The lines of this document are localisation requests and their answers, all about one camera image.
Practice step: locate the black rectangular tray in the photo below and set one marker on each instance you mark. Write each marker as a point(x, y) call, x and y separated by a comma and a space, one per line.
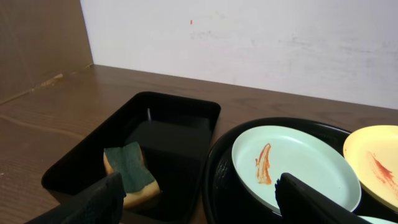
point(174, 134)

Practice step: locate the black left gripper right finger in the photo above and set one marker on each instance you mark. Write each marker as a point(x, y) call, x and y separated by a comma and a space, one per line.
point(301, 204)

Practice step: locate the black round tray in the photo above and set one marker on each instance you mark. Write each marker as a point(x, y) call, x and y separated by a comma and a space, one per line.
point(225, 198)

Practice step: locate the brown wooden side panel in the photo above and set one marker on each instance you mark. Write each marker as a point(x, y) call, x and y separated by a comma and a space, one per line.
point(39, 40)

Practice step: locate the yellow plate with stain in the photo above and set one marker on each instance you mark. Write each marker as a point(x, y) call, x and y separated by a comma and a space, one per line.
point(372, 154)

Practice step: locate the mint green plate with stain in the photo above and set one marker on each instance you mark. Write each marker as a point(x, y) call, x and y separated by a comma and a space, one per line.
point(262, 154)

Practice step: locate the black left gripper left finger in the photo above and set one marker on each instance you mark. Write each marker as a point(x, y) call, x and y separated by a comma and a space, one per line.
point(101, 202)

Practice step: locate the yellow green scrub sponge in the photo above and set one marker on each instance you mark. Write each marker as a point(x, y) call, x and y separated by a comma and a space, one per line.
point(139, 184)

